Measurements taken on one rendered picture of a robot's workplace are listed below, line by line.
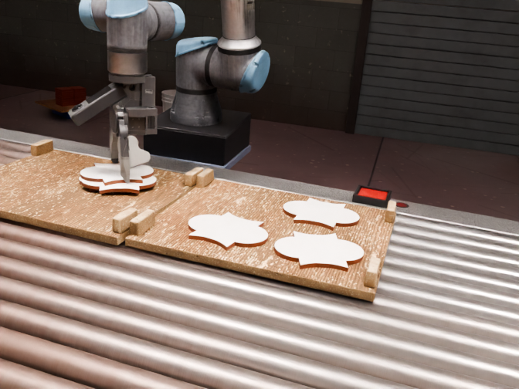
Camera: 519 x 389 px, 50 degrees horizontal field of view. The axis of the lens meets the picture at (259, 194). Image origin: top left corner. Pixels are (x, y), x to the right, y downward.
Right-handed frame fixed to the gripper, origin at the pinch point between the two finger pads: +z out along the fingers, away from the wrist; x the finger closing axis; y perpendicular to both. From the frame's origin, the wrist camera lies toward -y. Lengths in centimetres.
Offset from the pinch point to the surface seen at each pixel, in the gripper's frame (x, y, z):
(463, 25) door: 299, 373, -18
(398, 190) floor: 198, 244, 96
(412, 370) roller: -69, 21, 4
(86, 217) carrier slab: -16.8, -8.8, 2.3
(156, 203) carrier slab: -13.2, 4.6, 2.4
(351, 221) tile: -32.5, 36.2, 1.6
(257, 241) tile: -35.5, 15.7, 1.6
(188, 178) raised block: -5.5, 13.3, 0.6
